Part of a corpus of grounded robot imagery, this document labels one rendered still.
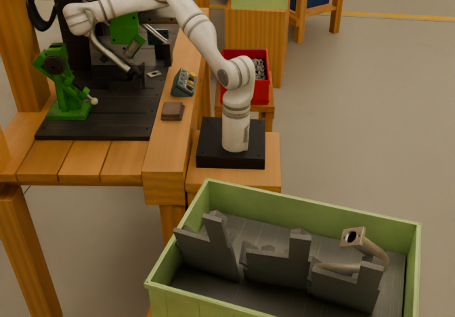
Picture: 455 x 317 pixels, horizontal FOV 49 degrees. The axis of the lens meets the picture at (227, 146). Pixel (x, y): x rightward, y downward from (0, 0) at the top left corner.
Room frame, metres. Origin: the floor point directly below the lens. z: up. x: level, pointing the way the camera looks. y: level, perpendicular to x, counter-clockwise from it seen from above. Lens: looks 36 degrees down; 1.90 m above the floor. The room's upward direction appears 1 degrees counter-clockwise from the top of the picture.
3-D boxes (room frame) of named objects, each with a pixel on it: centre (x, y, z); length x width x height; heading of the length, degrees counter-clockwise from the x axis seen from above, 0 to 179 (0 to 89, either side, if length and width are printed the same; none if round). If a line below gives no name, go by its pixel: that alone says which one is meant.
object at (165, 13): (2.10, 0.37, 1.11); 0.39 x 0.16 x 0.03; 88
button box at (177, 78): (1.82, 0.18, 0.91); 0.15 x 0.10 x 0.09; 178
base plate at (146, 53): (2.02, 0.47, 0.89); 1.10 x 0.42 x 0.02; 178
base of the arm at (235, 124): (1.41, -0.03, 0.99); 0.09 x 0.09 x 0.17; 83
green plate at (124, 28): (1.95, 0.41, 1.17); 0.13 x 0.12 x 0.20; 178
